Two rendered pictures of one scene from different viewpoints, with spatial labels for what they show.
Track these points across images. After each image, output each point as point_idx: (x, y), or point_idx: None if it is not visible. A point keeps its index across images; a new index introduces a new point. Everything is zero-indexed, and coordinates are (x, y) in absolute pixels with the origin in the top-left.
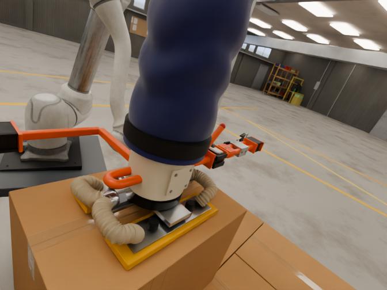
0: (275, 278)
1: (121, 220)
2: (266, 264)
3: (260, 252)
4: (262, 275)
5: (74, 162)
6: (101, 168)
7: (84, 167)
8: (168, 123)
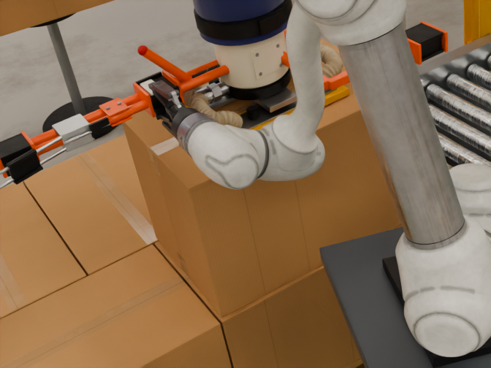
0: (44, 244)
1: (291, 83)
2: (40, 262)
3: (32, 278)
4: (64, 247)
5: None
6: (345, 280)
7: (380, 274)
8: None
